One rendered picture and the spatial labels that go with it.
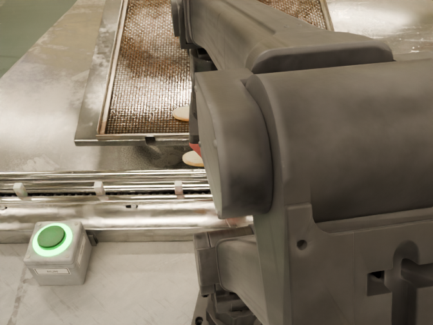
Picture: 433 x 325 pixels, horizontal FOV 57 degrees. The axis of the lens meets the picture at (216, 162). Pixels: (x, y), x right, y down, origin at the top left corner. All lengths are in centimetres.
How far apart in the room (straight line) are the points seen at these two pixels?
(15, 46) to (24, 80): 200
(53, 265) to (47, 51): 73
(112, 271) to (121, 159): 25
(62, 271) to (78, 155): 29
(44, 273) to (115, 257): 11
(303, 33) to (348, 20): 86
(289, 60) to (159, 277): 53
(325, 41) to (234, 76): 4
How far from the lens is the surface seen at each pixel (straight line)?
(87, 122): 82
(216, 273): 46
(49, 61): 118
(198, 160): 65
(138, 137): 76
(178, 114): 79
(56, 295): 69
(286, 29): 21
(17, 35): 325
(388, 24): 108
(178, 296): 64
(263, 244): 15
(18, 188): 78
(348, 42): 18
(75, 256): 63
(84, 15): 139
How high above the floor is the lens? 140
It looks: 46 degrees down
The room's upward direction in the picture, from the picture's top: straight up
